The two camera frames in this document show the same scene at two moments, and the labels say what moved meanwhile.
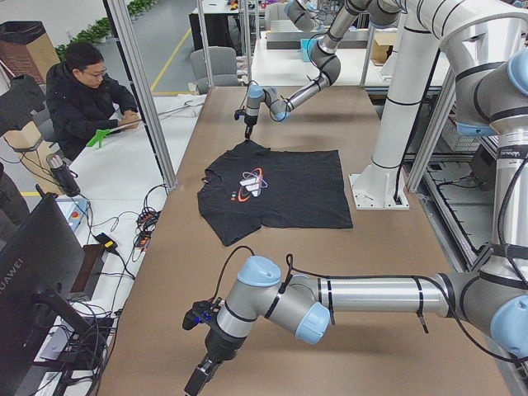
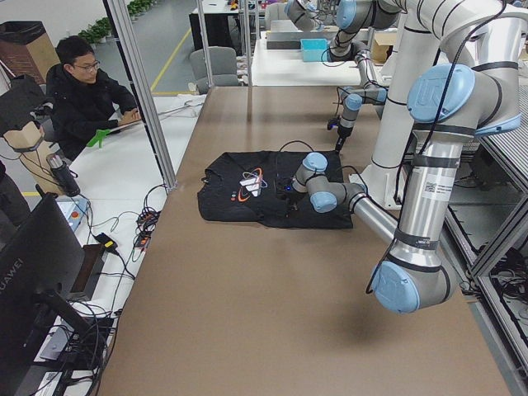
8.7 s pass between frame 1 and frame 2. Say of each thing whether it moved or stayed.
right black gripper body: moved
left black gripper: moved
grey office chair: stayed
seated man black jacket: stayed
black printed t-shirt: moved
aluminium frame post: stayed
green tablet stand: stayed
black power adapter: stayed
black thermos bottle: stayed
